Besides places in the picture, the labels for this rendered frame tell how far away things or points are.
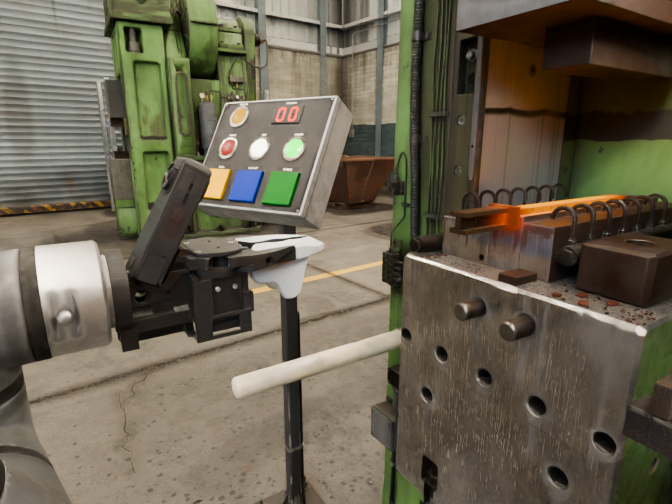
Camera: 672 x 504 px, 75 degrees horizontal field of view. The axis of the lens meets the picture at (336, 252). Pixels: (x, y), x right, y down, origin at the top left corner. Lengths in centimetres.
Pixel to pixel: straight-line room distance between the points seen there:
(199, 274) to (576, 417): 47
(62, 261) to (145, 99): 502
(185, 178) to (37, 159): 792
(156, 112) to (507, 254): 493
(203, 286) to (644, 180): 94
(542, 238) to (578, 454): 28
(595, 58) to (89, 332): 71
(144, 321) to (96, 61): 814
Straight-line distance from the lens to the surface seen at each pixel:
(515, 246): 69
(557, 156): 114
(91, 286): 38
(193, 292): 40
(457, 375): 74
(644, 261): 61
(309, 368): 98
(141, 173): 530
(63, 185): 834
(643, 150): 112
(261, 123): 107
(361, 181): 724
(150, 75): 542
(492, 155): 95
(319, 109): 99
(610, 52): 80
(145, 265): 39
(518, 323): 60
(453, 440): 80
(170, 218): 39
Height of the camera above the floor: 110
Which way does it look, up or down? 14 degrees down
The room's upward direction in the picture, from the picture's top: straight up
